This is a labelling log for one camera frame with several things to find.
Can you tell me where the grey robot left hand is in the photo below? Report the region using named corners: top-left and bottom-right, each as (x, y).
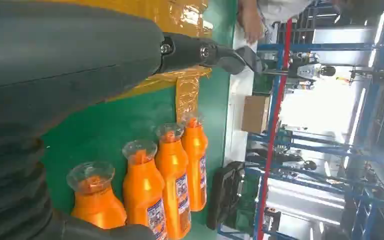
top-left (0, 0), bottom-right (248, 240)

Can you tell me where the person's left hand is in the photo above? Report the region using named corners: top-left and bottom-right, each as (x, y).
top-left (238, 6), bottom-right (266, 46)

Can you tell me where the orange drink bottle clear cap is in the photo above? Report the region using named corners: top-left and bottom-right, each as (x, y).
top-left (121, 139), bottom-right (169, 240)
top-left (154, 123), bottom-right (192, 240)
top-left (66, 161), bottom-right (128, 230)
top-left (181, 114), bottom-right (209, 213)

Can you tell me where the person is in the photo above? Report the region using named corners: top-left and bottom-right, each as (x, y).
top-left (236, 0), bottom-right (315, 46)

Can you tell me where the black tablet device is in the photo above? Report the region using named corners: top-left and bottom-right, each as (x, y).
top-left (236, 46), bottom-right (267, 74)

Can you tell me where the blue metal rack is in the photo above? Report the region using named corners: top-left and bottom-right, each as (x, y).
top-left (216, 0), bottom-right (384, 240)

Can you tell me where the white and black background robot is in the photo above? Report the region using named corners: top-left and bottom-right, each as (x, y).
top-left (286, 51), bottom-right (337, 92)

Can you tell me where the yellow plastic sheet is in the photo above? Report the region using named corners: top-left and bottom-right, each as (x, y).
top-left (13, 0), bottom-right (213, 124)

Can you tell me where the green table mat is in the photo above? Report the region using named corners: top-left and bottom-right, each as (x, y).
top-left (41, 0), bottom-right (239, 240)

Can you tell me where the brown cardboard box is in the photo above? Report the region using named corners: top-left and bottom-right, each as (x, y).
top-left (241, 95), bottom-right (271, 134)

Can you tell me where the red pole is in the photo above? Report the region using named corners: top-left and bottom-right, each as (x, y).
top-left (256, 18), bottom-right (294, 240)

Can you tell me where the open black foam case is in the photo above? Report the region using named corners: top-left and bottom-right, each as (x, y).
top-left (206, 161), bottom-right (247, 230)

